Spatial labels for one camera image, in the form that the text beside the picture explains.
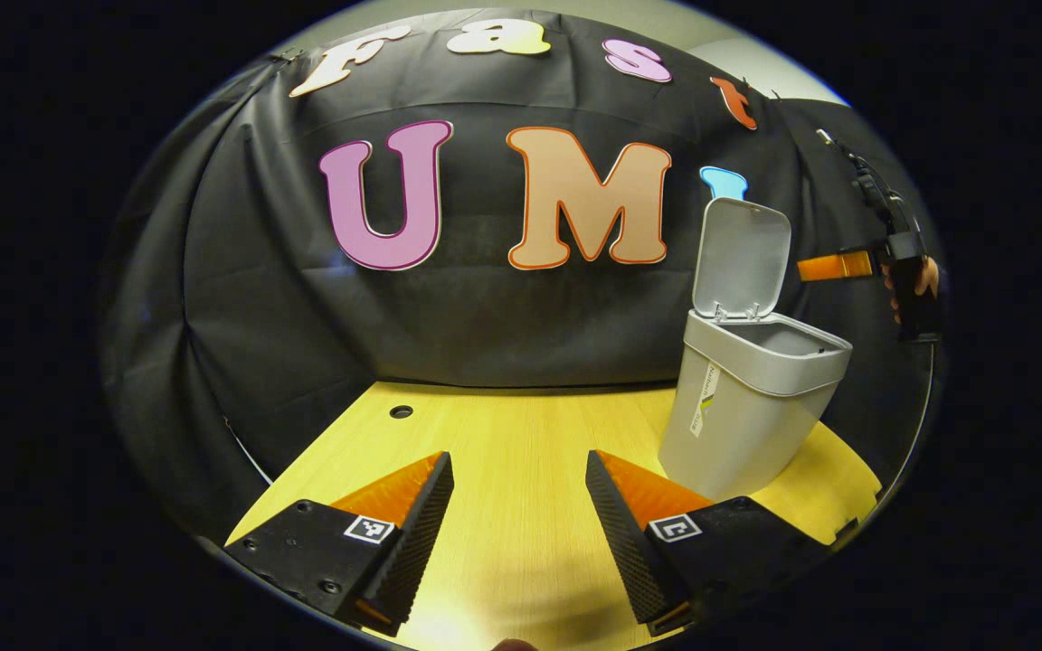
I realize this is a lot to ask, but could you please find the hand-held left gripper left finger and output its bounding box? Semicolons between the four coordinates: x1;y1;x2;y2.
224;450;455;634

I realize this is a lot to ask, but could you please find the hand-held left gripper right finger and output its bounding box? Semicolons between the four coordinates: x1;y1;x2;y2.
584;449;834;637

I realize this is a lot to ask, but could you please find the white desktop garbage bin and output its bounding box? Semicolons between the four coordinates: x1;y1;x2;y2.
658;197;854;503

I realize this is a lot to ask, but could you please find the wooden desktop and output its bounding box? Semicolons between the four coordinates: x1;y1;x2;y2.
227;380;884;651

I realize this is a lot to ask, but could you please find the black backdrop cloth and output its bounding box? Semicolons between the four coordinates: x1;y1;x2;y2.
98;9;947;543

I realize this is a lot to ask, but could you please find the thin white cord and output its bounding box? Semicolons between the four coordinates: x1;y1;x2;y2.
221;414;270;486

